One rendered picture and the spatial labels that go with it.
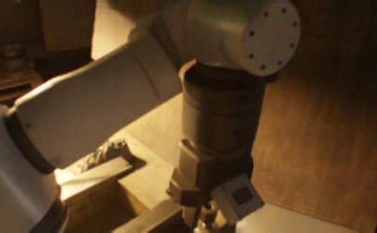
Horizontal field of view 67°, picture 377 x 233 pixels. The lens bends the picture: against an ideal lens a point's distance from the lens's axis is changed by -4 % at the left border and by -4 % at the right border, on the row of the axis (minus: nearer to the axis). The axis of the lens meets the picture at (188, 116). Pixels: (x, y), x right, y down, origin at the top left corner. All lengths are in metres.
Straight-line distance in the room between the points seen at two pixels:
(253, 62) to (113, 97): 0.12
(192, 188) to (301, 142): 0.52
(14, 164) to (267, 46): 0.22
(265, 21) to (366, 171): 0.66
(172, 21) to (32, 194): 0.20
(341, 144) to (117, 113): 0.66
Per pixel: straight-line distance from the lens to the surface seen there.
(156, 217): 0.47
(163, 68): 0.25
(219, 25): 0.27
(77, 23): 4.98
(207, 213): 0.42
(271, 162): 0.85
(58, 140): 0.25
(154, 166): 0.66
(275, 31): 0.26
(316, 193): 0.87
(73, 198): 0.53
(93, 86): 0.25
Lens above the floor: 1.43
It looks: 28 degrees down
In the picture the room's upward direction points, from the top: 4 degrees clockwise
